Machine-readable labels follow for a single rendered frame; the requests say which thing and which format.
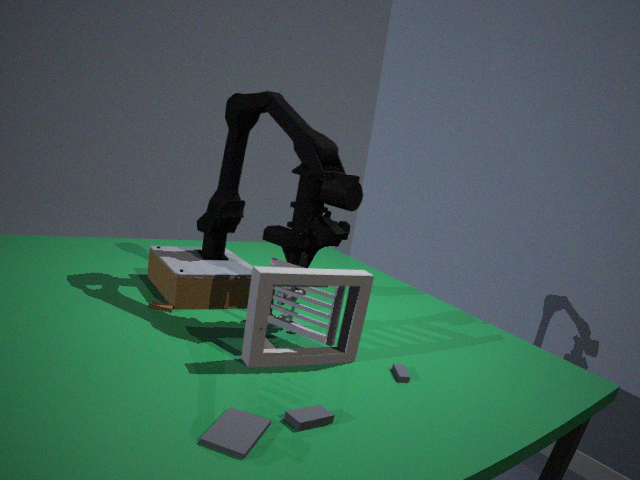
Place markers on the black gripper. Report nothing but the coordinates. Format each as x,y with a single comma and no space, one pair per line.
293,243

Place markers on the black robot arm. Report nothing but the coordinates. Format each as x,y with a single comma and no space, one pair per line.
317,153

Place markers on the grey rectangular frame with horizontal slats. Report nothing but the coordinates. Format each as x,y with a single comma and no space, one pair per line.
257,350

